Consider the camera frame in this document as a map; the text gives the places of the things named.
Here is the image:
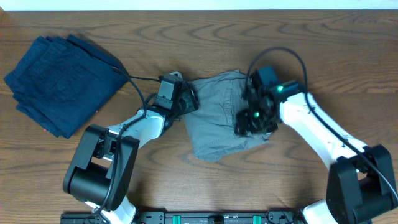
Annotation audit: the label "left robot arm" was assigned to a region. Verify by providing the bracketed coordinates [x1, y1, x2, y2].
[60, 81, 198, 223]

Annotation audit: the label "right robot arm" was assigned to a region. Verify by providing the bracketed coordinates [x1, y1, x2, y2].
[235, 80, 397, 223]

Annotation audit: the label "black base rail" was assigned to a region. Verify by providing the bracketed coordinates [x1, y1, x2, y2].
[60, 202, 308, 224]

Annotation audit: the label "grey shorts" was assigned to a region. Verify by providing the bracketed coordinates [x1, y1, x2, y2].
[183, 70, 269, 162]

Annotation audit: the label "folded navy blue garment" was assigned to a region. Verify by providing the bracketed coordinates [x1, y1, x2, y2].
[4, 35, 127, 139]

